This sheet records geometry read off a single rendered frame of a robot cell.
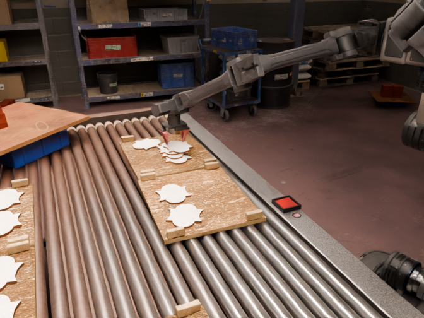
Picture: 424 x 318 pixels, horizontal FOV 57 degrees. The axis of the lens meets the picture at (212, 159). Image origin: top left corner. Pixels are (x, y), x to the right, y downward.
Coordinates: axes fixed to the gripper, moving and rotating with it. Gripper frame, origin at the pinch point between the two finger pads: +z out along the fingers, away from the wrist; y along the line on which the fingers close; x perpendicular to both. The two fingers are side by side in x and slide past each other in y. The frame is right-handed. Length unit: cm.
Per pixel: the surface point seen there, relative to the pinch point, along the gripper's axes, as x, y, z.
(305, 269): -90, -1, 3
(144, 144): 10.4, -10.7, 3.0
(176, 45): 367, 169, 28
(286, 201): -61, 16, 3
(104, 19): 387, 76, -8
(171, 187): -33.2, -16.6, 2.0
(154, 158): -5.0, -12.2, 3.5
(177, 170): -20.5, -8.1, 3.1
